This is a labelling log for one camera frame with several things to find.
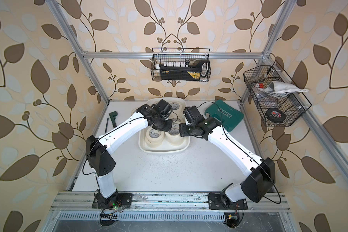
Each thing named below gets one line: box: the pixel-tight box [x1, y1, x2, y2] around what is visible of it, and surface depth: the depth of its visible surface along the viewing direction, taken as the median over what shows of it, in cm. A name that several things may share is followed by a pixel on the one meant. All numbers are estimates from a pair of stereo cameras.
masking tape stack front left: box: [145, 127, 165, 149], surface depth 95 cm
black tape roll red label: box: [265, 108, 287, 124], surface depth 73 cm
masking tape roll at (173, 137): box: [164, 116, 187, 147], surface depth 80 cm
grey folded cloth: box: [262, 81, 310, 95], surface depth 63 cm
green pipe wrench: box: [108, 111, 118, 129], surface depth 113 cm
